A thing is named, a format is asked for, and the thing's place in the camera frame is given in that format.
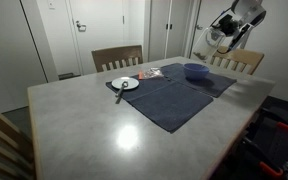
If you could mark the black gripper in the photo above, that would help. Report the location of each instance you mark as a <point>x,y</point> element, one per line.
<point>227,25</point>

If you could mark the clear plastic container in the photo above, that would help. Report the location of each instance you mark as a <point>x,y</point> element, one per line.
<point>208,43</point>

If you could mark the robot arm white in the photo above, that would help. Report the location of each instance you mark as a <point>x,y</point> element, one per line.
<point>250,13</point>

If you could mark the blue bowl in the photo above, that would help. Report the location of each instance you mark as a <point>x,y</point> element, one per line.
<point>195,71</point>

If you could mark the dark blue placemat under bowl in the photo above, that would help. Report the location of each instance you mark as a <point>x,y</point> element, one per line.
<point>213,84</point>

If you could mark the light wooden chair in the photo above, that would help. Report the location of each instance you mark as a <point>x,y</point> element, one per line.
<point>241,60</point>

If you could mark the clear snack bag orange label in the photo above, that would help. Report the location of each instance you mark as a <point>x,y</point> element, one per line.
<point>150,73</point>

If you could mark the dark blue placemat near plate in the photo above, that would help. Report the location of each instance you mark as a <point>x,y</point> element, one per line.
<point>167,103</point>

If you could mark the white plate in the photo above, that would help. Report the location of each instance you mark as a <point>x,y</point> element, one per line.
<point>132,82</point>

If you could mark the metal spoon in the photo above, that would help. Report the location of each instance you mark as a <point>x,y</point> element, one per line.
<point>119,93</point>

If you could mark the wooden chair by door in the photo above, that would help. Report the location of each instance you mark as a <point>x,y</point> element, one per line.
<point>122,56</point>

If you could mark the orange black clamp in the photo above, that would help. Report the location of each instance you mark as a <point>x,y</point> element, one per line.
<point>265,164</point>

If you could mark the wooden chair foreground corner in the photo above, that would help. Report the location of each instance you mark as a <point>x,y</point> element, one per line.
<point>16,153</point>

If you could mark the white door with handle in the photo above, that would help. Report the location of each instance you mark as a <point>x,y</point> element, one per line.
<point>98,25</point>

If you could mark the wall light switch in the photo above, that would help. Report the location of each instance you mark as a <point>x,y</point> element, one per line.
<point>51,4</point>

